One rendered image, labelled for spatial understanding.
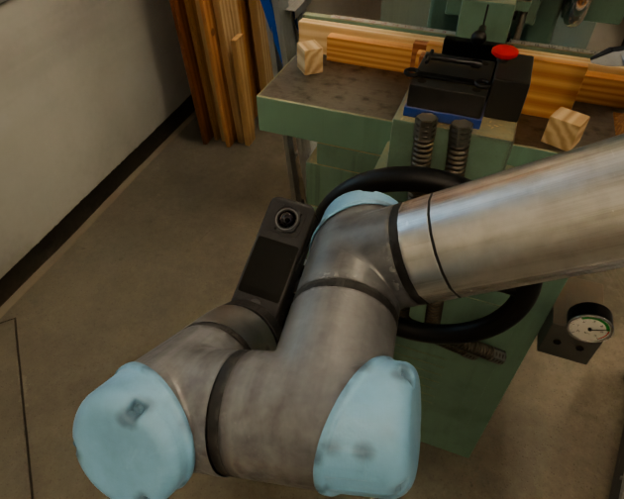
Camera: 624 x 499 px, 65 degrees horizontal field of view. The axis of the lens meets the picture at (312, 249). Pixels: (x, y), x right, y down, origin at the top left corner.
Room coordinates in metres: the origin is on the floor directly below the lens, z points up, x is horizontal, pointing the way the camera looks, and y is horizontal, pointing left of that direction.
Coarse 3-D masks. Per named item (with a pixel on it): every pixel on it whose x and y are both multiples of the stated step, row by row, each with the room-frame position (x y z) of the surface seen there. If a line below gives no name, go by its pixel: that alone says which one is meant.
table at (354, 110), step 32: (288, 64) 0.80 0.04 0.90; (352, 64) 0.80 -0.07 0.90; (288, 96) 0.69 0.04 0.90; (320, 96) 0.69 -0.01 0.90; (352, 96) 0.69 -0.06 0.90; (384, 96) 0.69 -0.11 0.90; (288, 128) 0.67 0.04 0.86; (320, 128) 0.65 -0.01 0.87; (352, 128) 0.64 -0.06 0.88; (384, 128) 0.62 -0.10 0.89; (544, 128) 0.60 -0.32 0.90; (608, 128) 0.60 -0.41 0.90; (384, 160) 0.56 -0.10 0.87; (512, 160) 0.56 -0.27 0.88
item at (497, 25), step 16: (464, 0) 0.71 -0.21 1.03; (480, 0) 0.70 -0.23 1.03; (496, 0) 0.70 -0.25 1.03; (512, 0) 0.70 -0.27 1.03; (464, 16) 0.70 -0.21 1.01; (480, 16) 0.70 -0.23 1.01; (496, 16) 0.69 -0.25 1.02; (512, 16) 0.68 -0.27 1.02; (464, 32) 0.70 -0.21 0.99; (496, 32) 0.69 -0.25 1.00
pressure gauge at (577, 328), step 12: (576, 312) 0.45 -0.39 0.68; (588, 312) 0.44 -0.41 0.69; (600, 312) 0.44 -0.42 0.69; (576, 324) 0.44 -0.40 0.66; (588, 324) 0.44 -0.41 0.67; (600, 324) 0.43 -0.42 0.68; (612, 324) 0.43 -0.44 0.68; (576, 336) 0.44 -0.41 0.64; (588, 336) 0.43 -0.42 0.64; (600, 336) 0.43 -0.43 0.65
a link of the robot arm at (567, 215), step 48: (480, 192) 0.24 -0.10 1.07; (528, 192) 0.22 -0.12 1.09; (576, 192) 0.21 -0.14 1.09; (336, 240) 0.25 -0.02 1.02; (384, 240) 0.23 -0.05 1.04; (432, 240) 0.22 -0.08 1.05; (480, 240) 0.21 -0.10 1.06; (528, 240) 0.20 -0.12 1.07; (576, 240) 0.19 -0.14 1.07; (384, 288) 0.21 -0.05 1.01; (432, 288) 0.21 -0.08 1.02; (480, 288) 0.20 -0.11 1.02
